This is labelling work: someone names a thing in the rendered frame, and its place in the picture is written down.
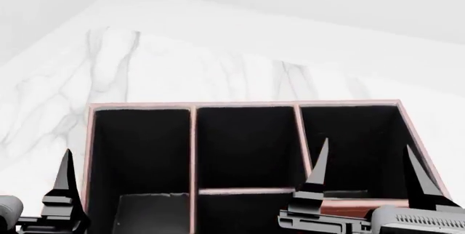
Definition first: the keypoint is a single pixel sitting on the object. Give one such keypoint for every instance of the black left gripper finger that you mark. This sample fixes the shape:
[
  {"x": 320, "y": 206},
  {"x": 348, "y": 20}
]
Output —
[{"x": 65, "y": 179}]

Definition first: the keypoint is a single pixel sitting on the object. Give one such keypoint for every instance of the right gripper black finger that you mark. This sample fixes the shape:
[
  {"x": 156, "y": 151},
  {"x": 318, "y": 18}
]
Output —
[
  {"x": 423, "y": 185},
  {"x": 315, "y": 179}
]

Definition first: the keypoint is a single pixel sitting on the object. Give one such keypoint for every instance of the red-brown book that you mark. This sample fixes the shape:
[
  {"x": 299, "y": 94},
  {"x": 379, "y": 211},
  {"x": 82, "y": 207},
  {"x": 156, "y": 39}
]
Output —
[{"x": 345, "y": 209}]

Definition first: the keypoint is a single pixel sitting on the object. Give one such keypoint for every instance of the pink caddy with black compartments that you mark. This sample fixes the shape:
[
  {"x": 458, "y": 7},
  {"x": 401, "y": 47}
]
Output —
[{"x": 194, "y": 146}]

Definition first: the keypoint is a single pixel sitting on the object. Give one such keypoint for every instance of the dark grey flat slab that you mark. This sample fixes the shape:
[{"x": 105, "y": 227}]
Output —
[{"x": 152, "y": 215}]

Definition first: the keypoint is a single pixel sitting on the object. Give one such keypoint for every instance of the grey right gripper camera box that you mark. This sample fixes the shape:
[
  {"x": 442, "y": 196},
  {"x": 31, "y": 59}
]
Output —
[{"x": 417, "y": 221}]

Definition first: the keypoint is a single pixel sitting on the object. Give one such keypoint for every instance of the grey gripper camera box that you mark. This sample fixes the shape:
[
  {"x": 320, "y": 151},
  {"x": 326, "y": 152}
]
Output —
[
  {"x": 10, "y": 209},
  {"x": 417, "y": 221}
]

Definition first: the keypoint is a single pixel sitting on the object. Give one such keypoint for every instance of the grey left gripper camera box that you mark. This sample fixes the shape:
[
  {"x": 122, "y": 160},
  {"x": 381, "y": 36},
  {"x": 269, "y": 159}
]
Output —
[{"x": 10, "y": 209}]

